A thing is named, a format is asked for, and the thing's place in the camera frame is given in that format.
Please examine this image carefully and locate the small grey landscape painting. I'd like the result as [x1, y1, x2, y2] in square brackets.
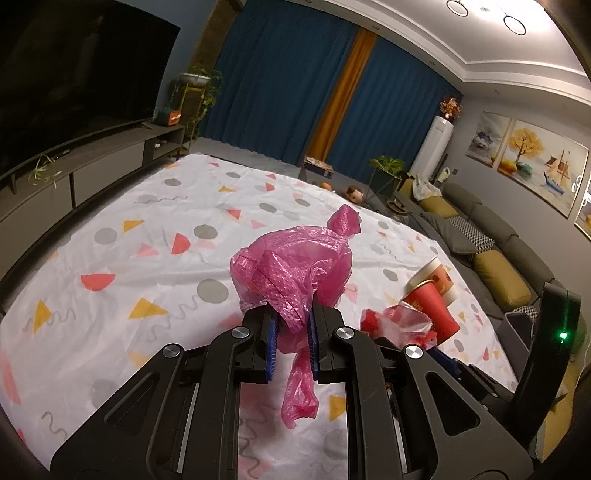
[466, 111, 511, 167]

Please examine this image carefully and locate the sailboat tree painting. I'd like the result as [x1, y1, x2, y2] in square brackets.
[497, 120, 589, 218]

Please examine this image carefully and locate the dark coffee table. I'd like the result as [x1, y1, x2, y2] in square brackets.
[297, 166, 409, 225]

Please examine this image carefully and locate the red paper cup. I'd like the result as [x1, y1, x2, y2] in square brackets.
[402, 280, 460, 345]

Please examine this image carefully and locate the dark grey trash bin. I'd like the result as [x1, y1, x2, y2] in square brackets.
[495, 312, 540, 389]

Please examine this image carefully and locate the purple sky painting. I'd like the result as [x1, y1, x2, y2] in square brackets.
[572, 175, 591, 239]

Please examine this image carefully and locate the red plastic wrapper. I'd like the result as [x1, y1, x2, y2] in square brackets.
[361, 303, 438, 350]

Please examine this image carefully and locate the blue curtain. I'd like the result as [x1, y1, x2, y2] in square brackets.
[199, 1, 463, 181]

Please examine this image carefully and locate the white patterned tablecloth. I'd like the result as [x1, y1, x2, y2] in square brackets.
[1, 155, 517, 479]

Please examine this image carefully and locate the plant on tall stand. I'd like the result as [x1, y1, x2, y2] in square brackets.
[171, 65, 222, 149]

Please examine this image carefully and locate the white standing air conditioner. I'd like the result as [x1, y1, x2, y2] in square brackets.
[409, 116, 454, 180]

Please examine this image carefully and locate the artificial flower bouquet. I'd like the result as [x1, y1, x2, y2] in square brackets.
[439, 97, 463, 123]

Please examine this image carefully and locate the mustard yellow cushion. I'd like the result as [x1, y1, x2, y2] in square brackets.
[474, 250, 532, 312]

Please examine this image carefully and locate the grey sectional sofa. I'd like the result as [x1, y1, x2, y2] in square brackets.
[394, 180, 560, 321]

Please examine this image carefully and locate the pink plastic bag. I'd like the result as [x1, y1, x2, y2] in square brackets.
[230, 204, 362, 429]

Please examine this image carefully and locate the orange curtain strip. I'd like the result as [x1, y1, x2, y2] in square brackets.
[305, 28, 378, 163]

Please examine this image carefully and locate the pink white paper cup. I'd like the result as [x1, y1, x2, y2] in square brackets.
[406, 256, 460, 306]

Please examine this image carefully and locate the potted green plant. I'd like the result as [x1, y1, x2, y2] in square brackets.
[369, 155, 406, 198]

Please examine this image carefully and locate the grey TV cabinet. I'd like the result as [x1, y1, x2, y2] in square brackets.
[1, 123, 184, 276]

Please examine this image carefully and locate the black television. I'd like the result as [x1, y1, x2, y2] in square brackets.
[1, 1, 180, 177]

